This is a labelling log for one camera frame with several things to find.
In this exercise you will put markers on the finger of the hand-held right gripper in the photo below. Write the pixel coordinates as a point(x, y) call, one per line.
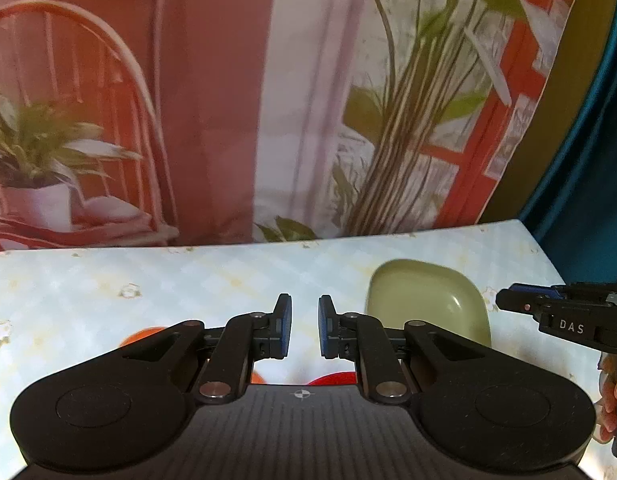
point(518, 302)
point(531, 288)

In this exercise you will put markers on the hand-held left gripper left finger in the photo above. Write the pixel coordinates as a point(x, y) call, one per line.
point(285, 321)

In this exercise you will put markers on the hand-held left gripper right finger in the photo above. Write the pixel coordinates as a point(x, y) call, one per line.
point(324, 328)

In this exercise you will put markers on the red bowl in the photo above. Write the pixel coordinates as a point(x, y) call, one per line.
point(143, 335)
point(333, 378)

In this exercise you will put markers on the green plate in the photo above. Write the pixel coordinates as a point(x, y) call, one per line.
point(418, 295)

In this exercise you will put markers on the person's right hand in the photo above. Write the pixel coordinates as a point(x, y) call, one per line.
point(612, 400)

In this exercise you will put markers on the teal curtain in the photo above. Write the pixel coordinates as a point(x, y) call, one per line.
point(588, 185)

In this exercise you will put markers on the checked floral tablecloth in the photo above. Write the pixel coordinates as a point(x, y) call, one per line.
point(88, 300)

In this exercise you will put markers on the printed backdrop cloth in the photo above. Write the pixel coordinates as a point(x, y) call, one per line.
point(238, 110)

